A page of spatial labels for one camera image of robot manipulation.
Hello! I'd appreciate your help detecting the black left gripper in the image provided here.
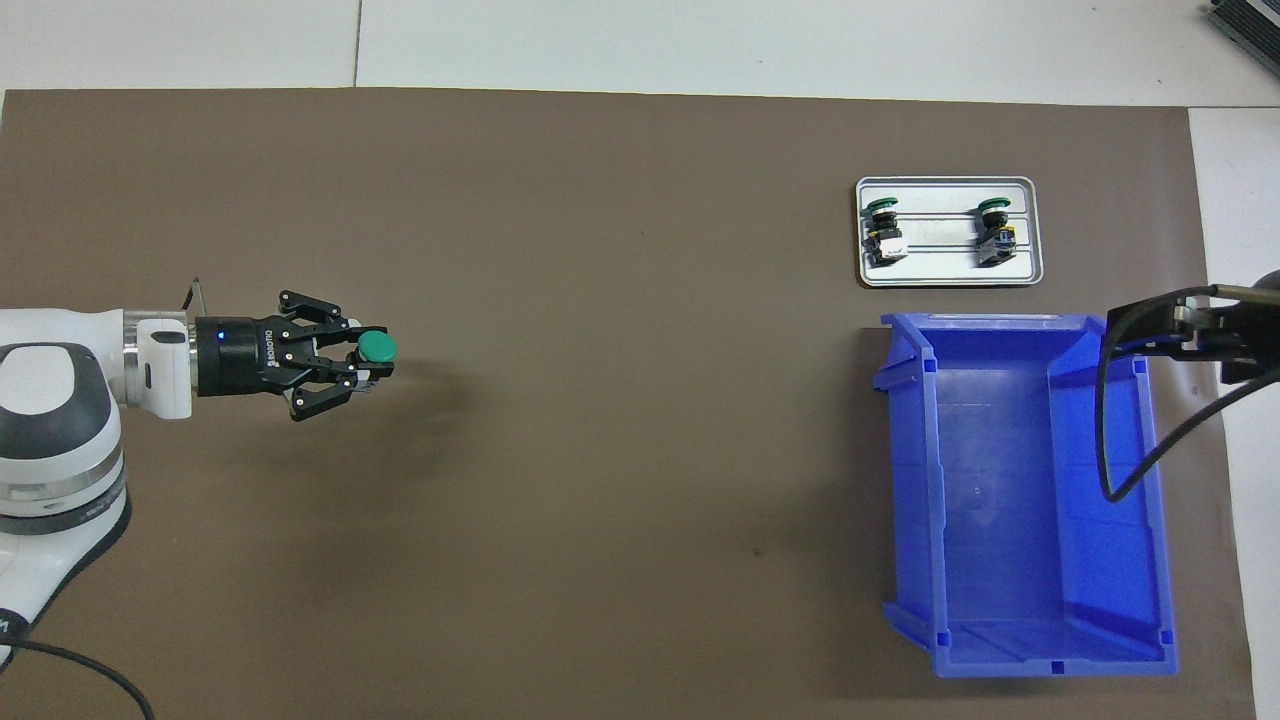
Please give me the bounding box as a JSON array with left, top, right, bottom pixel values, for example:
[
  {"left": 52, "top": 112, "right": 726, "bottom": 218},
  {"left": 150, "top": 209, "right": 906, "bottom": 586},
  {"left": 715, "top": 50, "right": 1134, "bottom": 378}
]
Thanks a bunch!
[{"left": 195, "top": 290, "right": 396, "bottom": 422}]

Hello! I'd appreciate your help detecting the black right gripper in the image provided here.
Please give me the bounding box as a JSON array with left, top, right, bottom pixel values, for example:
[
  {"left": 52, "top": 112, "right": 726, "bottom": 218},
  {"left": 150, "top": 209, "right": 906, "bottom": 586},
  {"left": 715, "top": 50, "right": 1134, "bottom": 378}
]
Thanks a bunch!
[{"left": 1103, "top": 270, "right": 1280, "bottom": 387}]

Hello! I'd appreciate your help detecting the green push button black base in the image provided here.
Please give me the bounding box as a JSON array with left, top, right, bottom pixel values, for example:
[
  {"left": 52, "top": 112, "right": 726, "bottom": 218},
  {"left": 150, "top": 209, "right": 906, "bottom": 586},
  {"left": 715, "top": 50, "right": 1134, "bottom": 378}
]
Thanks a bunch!
[{"left": 352, "top": 329, "right": 399, "bottom": 393}]

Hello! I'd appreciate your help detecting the green push button yellow base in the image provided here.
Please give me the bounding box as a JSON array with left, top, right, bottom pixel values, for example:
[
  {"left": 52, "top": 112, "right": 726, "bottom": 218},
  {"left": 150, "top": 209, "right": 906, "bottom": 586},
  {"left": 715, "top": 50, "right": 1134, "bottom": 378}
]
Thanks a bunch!
[{"left": 975, "top": 197, "right": 1017, "bottom": 267}]

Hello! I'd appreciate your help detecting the green push button white base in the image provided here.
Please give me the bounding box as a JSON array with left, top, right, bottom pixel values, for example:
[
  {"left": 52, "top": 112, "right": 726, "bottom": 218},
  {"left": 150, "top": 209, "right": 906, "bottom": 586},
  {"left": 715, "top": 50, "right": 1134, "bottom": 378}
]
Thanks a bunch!
[{"left": 862, "top": 198, "right": 909, "bottom": 267}]

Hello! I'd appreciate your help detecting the blue plastic storage bin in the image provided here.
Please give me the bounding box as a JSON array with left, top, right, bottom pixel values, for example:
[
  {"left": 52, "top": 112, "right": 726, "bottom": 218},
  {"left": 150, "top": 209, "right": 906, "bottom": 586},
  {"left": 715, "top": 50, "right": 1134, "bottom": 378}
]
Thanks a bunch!
[{"left": 872, "top": 312, "right": 1181, "bottom": 680}]

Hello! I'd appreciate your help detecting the grey metal tray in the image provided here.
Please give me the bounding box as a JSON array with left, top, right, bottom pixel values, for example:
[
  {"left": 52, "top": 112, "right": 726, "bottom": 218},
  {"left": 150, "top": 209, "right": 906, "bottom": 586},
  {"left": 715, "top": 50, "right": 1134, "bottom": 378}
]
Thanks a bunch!
[{"left": 855, "top": 176, "right": 1045, "bottom": 289}]

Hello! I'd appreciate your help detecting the brown table mat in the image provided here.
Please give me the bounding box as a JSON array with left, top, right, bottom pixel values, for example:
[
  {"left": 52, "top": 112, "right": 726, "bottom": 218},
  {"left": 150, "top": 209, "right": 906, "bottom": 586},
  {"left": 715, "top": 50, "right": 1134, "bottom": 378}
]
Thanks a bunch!
[{"left": 0, "top": 88, "right": 1258, "bottom": 720}]

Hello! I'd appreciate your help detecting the grey ribbed metal device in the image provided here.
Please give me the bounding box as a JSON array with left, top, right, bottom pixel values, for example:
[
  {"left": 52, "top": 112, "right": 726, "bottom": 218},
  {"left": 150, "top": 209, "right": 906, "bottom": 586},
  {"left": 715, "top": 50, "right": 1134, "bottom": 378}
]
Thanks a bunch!
[{"left": 1203, "top": 0, "right": 1280, "bottom": 53}]

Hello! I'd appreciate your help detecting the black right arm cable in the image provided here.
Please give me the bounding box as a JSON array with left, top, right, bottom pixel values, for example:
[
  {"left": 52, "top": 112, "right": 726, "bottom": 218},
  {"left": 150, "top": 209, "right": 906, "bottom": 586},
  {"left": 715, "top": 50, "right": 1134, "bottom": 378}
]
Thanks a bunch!
[{"left": 1097, "top": 284, "right": 1280, "bottom": 504}]

